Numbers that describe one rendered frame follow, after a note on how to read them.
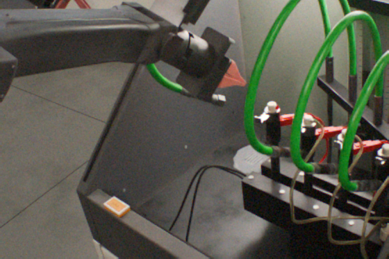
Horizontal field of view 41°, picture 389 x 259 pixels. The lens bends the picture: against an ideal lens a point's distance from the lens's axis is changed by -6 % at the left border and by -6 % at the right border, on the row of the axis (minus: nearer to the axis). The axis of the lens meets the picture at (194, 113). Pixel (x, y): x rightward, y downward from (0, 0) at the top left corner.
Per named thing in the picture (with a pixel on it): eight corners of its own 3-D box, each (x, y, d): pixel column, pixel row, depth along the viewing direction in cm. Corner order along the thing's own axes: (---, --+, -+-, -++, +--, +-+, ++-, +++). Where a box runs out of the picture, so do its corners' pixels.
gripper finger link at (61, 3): (105, 3, 93) (61, -24, 90) (108, 9, 86) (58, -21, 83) (85, 37, 94) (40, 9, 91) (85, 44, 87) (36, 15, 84)
